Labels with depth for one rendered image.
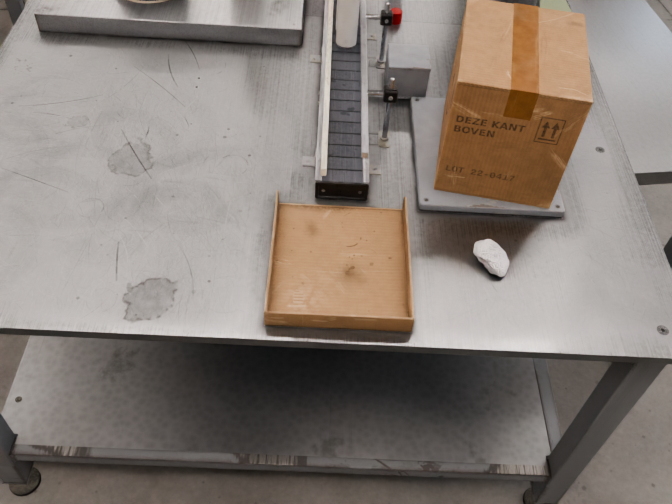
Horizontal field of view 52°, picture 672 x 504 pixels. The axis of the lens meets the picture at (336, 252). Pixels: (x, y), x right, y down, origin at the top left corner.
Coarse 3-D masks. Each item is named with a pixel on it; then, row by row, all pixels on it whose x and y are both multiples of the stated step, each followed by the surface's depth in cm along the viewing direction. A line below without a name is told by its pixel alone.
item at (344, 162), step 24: (336, 0) 184; (336, 48) 170; (360, 48) 170; (336, 72) 163; (360, 72) 164; (336, 96) 157; (360, 96) 158; (336, 120) 152; (360, 120) 152; (336, 144) 147; (360, 144) 147; (336, 168) 142; (360, 168) 142
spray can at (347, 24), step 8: (344, 0) 160; (352, 0) 160; (344, 8) 162; (352, 8) 162; (344, 16) 163; (352, 16) 163; (344, 24) 165; (352, 24) 165; (336, 32) 169; (344, 32) 166; (352, 32) 167; (336, 40) 170; (344, 40) 168; (352, 40) 168; (344, 48) 170
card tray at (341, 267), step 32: (288, 224) 137; (320, 224) 138; (352, 224) 138; (384, 224) 138; (288, 256) 132; (320, 256) 132; (352, 256) 133; (384, 256) 133; (288, 288) 127; (320, 288) 127; (352, 288) 127; (384, 288) 128; (288, 320) 120; (320, 320) 120; (352, 320) 120; (384, 320) 120
